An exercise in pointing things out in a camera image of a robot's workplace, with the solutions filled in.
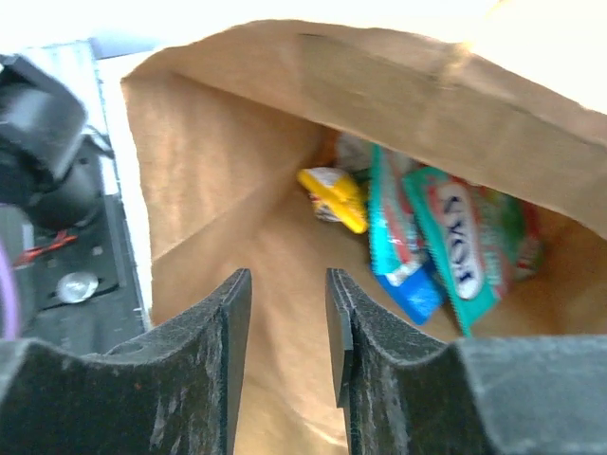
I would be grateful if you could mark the yellow candy packet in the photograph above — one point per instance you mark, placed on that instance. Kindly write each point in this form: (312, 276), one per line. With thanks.
(335, 196)

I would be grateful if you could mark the green snack packet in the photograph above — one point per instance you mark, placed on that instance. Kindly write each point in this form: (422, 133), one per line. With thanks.
(481, 240)

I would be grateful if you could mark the teal snack packet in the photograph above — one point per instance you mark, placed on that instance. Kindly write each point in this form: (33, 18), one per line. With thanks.
(396, 246)

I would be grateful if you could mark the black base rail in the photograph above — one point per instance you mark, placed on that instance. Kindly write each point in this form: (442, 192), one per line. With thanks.
(78, 290)

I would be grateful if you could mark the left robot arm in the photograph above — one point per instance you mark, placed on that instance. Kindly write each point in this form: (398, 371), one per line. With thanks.
(46, 170)

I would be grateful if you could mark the blue snack bar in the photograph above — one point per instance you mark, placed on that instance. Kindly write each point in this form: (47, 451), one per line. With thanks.
(419, 295)

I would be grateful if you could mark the brown paper bag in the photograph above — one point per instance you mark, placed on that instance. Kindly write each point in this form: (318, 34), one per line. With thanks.
(515, 102)

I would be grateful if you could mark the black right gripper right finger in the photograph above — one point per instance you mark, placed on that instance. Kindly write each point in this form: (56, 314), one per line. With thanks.
(404, 392)

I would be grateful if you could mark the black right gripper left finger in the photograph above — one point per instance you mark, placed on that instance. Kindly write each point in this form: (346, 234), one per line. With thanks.
(173, 390)

